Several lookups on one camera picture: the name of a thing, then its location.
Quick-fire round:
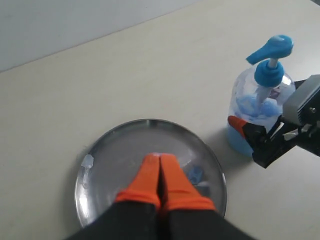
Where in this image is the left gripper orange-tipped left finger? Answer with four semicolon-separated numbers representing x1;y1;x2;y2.
68;153;161;240

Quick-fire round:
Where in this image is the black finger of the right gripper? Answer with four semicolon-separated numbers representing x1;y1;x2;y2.
252;135;298;169

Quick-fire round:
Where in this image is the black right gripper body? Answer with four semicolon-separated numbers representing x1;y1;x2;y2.
264;79;320;158

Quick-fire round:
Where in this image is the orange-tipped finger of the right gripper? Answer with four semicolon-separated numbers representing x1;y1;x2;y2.
228;115;267;150

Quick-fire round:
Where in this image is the left gripper orange-tipped right finger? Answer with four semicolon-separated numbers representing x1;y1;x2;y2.
160;153;252;240

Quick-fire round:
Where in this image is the blue soap pump bottle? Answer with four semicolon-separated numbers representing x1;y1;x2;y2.
226;34;298;158

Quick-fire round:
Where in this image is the blue soap blob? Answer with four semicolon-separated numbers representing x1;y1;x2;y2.
187;165;209;188

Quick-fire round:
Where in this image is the round stainless steel plate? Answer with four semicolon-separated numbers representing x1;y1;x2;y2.
74;119;227;227

